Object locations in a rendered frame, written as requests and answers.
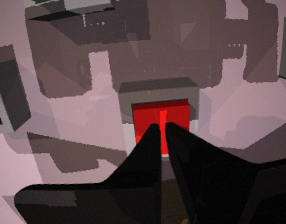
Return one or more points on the red button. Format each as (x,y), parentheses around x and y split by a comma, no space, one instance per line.
(158,101)

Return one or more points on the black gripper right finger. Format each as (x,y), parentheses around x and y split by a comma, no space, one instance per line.
(218,187)

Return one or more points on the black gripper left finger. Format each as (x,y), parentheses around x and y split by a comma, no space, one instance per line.
(132,194)

